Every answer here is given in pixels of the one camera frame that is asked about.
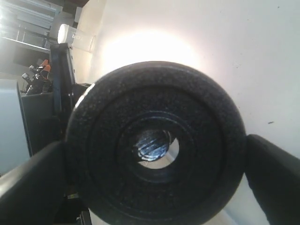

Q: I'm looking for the dark blue equipment cart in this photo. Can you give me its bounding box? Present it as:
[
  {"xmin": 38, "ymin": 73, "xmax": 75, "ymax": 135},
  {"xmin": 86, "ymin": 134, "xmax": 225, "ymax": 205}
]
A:
[{"xmin": 21, "ymin": 43, "xmax": 90, "ymax": 156}]

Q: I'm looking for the black weight plate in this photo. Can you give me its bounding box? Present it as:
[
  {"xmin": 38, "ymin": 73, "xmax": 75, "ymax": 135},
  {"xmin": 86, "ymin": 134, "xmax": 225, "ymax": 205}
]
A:
[{"xmin": 65, "ymin": 61, "xmax": 246, "ymax": 225}]

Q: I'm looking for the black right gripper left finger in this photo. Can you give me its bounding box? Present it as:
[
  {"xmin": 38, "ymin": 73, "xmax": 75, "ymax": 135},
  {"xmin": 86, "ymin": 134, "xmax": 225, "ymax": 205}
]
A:
[{"xmin": 0, "ymin": 142, "xmax": 66, "ymax": 225}]

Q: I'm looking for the chrome threaded dumbbell bar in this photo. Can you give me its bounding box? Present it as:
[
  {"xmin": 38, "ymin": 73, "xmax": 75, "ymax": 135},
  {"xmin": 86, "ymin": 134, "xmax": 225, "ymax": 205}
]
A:
[{"xmin": 133, "ymin": 129, "xmax": 172, "ymax": 162}]

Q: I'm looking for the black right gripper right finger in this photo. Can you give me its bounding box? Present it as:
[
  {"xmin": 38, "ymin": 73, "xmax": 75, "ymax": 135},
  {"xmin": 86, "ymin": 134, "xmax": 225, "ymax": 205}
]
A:
[{"xmin": 246, "ymin": 135, "xmax": 300, "ymax": 225}]

